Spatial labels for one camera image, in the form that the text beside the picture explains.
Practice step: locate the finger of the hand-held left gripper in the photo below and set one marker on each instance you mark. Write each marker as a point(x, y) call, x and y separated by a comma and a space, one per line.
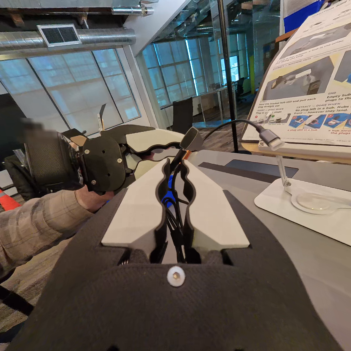
point(156, 138)
point(145, 169)

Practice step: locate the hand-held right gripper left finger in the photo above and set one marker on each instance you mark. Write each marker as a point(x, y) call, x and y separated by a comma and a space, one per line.
point(137, 214)

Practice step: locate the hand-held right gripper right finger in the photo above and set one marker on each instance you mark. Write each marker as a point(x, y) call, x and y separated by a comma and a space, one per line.
point(216, 216)

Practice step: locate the dark USB hub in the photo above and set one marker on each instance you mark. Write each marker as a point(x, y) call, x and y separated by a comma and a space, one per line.
point(193, 138)

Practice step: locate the person's left hand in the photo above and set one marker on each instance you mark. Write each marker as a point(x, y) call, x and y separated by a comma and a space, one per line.
point(93, 200)

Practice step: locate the black office chair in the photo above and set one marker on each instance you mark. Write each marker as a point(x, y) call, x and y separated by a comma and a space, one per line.
point(182, 115)

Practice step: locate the white stand base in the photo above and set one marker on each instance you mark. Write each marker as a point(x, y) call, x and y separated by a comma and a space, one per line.
point(279, 205)

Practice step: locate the wooden display board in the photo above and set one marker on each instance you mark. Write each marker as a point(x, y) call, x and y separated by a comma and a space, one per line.
point(249, 148)

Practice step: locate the ceiling vent grille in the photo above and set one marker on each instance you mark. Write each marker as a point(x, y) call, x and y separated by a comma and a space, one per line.
point(59, 34)

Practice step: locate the printed instruction sheet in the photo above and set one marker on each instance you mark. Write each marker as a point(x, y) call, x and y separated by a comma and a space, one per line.
point(307, 82)

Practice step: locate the blue sign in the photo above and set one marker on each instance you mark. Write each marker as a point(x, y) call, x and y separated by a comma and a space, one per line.
point(301, 13)

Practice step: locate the black metal post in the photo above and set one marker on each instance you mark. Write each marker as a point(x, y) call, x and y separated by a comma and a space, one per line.
point(227, 66)

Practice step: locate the silver ventilation duct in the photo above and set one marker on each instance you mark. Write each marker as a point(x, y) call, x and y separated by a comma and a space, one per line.
point(98, 38)

